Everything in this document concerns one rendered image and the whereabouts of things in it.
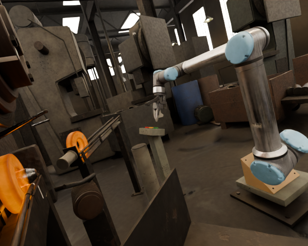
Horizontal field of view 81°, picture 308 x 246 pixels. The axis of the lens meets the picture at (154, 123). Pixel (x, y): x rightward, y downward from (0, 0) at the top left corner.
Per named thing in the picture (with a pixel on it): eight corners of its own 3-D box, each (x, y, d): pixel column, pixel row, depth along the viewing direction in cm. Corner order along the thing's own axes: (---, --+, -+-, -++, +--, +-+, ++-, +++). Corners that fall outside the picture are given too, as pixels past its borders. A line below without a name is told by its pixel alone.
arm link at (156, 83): (157, 68, 130) (150, 71, 138) (157, 85, 130) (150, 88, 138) (168, 71, 134) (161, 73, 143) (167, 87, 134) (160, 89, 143)
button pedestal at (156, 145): (171, 206, 137) (148, 130, 128) (157, 194, 159) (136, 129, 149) (187, 195, 144) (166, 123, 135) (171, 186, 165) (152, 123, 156)
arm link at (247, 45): (299, 172, 91) (269, 19, 73) (284, 193, 83) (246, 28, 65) (267, 165, 104) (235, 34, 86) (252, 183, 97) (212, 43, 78)
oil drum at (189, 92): (192, 126, 367) (181, 83, 353) (176, 125, 420) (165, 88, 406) (212, 117, 393) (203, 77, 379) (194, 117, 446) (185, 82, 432)
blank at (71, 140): (80, 164, 100) (86, 163, 99) (62, 150, 89) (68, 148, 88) (85, 142, 110) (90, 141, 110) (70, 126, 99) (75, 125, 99)
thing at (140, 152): (155, 215, 133) (134, 150, 125) (148, 207, 144) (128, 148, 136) (168, 206, 138) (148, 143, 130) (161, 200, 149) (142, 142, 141)
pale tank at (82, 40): (100, 128, 873) (67, 34, 804) (97, 128, 954) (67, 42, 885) (118, 122, 912) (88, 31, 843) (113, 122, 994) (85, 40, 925)
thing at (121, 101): (130, 130, 559) (119, 95, 543) (156, 126, 484) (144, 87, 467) (117, 135, 522) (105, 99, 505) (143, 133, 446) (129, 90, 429)
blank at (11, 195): (-17, 172, 38) (2, 165, 39) (-1, 150, 51) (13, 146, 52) (15, 227, 43) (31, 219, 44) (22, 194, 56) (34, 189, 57)
